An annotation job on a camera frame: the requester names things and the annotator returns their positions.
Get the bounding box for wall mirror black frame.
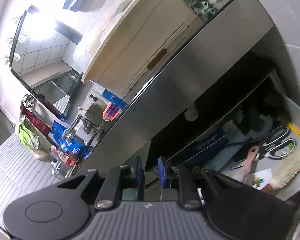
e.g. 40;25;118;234
9;5;81;120

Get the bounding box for pink handled white brush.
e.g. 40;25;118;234
239;145;260;183

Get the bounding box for black white scissors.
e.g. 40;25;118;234
230;127;296;171

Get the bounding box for blue printed plastic bag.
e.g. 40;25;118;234
50;121;85;156

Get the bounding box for dark blue long box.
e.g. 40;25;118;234
193;128;228;160

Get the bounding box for green cloth by bin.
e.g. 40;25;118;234
183;0;217;21

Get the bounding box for white plastic hook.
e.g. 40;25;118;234
184;103;198;121

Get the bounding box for chrome faucet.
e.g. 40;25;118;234
66;114;101;137

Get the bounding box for black drawer with grey interior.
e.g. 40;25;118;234
145;52;292;190

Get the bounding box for beige plastic storage bin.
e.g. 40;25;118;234
74;0;202;98

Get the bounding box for cream bristle hairbrush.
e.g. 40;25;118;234
270;146;300;190

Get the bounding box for dark red hanging cloth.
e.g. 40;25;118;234
20;93;63;137

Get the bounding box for red snack package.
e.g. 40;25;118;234
50;145;77;167

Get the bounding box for purple soap box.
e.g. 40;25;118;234
102;102;122;121

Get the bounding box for blue tissue box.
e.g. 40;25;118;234
102;89;128;111

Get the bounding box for light blue hair tool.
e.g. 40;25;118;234
203;132;248;171

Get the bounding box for black vanity counter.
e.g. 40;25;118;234
79;0;273;172

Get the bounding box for yellow handled tool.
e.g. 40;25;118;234
279;115;300;139

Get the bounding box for white card green cross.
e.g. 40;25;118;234
250;168;272;190

